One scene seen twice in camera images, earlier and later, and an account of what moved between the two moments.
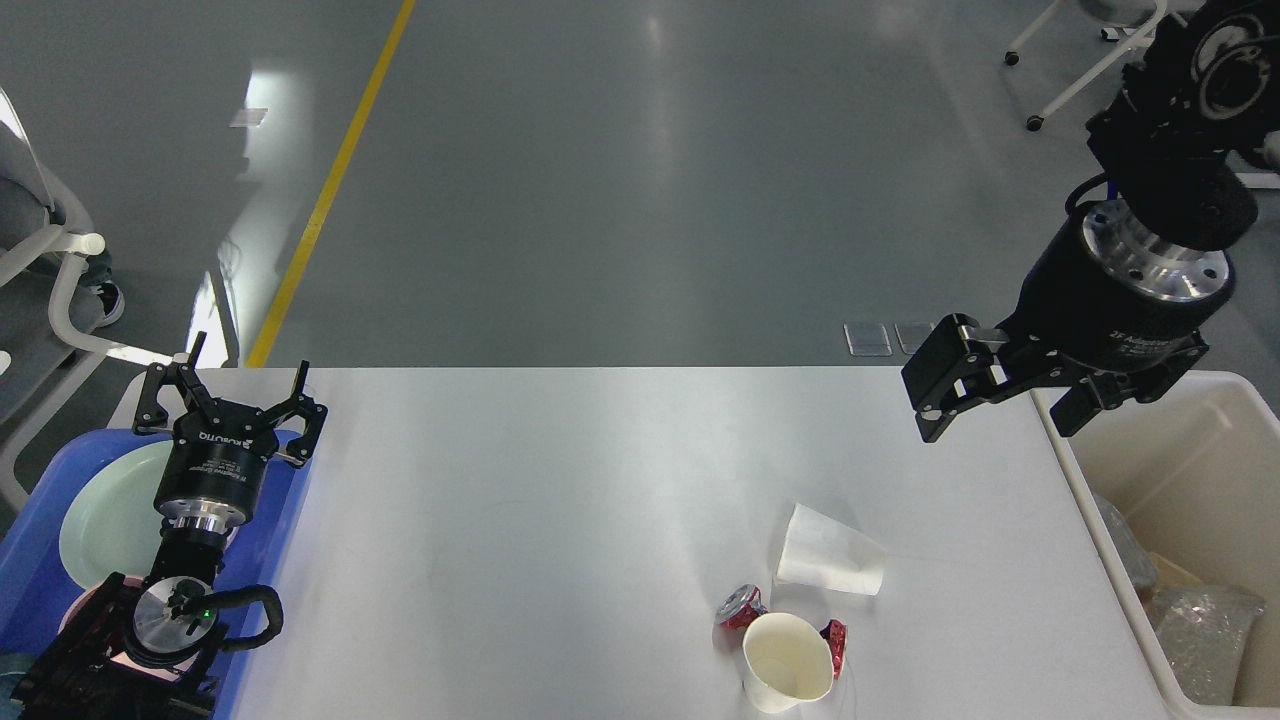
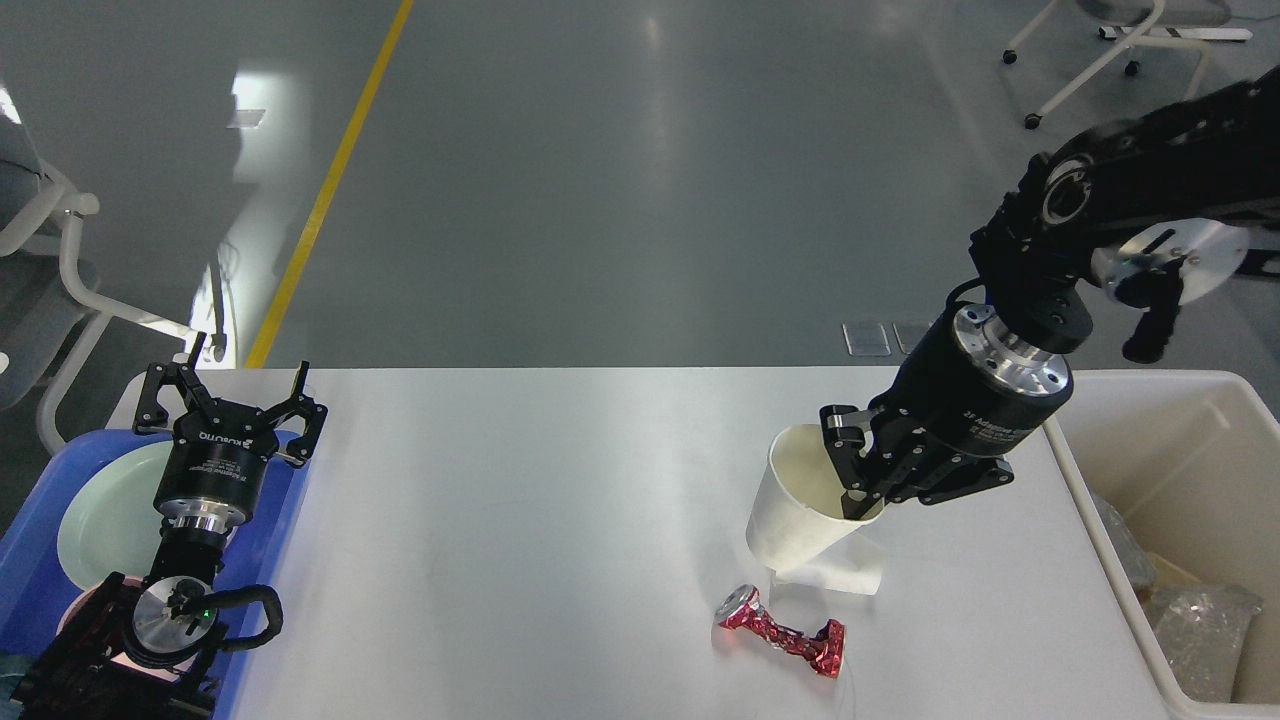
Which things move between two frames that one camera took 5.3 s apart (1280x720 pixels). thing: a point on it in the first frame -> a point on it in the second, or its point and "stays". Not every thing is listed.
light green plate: (110, 528) stays
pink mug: (86, 597) stays
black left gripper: (217, 455) stays
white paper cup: (786, 663) -> (799, 503)
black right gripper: (1105, 292) -> (971, 395)
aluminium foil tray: (1205, 628) stays
